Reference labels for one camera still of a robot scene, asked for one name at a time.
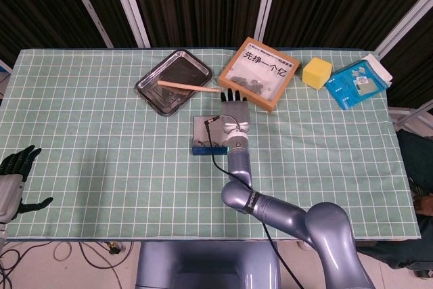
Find wooden picture frame with text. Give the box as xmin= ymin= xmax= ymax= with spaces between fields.
xmin=217 ymin=36 xmax=301 ymax=113

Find blue tissue pack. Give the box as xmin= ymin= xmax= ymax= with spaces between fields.
xmin=324 ymin=53 xmax=394 ymax=111

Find blue-grey robot torso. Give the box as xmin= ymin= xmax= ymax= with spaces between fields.
xmin=135 ymin=241 xmax=282 ymax=289

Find person in dark clothes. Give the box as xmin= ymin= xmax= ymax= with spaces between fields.
xmin=394 ymin=126 xmax=433 ymax=280

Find black floor cable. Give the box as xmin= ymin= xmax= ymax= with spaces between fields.
xmin=78 ymin=241 xmax=135 ymax=269

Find silver aluminium profile rack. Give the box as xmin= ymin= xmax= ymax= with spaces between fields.
xmin=388 ymin=99 xmax=433 ymax=134

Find black velcro strap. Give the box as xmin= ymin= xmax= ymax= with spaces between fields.
xmin=244 ymin=190 xmax=260 ymax=215

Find yellow cube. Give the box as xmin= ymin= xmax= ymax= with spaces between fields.
xmin=302 ymin=56 xmax=333 ymax=91

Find blue rectangular box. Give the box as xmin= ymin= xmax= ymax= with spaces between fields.
xmin=189 ymin=115 xmax=229 ymax=156

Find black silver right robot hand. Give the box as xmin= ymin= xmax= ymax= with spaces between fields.
xmin=219 ymin=87 xmax=250 ymax=134

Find thin-framed eyeglasses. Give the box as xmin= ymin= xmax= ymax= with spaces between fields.
xmin=194 ymin=137 xmax=221 ymax=148

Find stainless steel tray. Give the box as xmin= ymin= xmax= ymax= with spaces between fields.
xmin=134 ymin=49 xmax=213 ymax=118

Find green checked tablecloth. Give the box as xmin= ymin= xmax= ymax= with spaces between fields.
xmin=0 ymin=47 xmax=422 ymax=241

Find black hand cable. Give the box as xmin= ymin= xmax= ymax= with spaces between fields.
xmin=204 ymin=116 xmax=305 ymax=289

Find wooden stick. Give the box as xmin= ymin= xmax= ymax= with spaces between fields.
xmin=157 ymin=80 xmax=223 ymax=94

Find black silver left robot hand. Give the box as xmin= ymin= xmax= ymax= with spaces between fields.
xmin=0 ymin=144 xmax=54 ymax=224

